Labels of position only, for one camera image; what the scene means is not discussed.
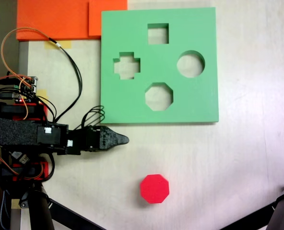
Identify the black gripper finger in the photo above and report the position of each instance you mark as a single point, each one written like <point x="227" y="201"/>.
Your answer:
<point x="108" y="143"/>
<point x="110" y="133"/>

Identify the red octagonal pillar block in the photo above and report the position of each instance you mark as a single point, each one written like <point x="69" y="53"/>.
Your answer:
<point x="154" y="188"/>

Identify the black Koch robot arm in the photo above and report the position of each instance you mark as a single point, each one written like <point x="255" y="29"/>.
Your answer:
<point x="12" y="131"/>

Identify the red and black clamp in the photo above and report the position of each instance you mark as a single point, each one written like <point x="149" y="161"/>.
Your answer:
<point x="36" y="171"/>
<point x="34" y="110"/>

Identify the yellow masking tape piece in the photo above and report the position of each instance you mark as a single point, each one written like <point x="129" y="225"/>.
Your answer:
<point x="42" y="94"/>
<point x="15" y="203"/>
<point x="65" y="44"/>

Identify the silver USB plug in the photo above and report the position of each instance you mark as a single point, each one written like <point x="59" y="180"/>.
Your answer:
<point x="22" y="158"/>

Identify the black tripod leg tube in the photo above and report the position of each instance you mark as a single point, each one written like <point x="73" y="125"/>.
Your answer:
<point x="40" y="210"/>

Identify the green shape sorter board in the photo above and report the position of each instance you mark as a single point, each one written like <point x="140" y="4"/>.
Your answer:
<point x="197" y="103"/>

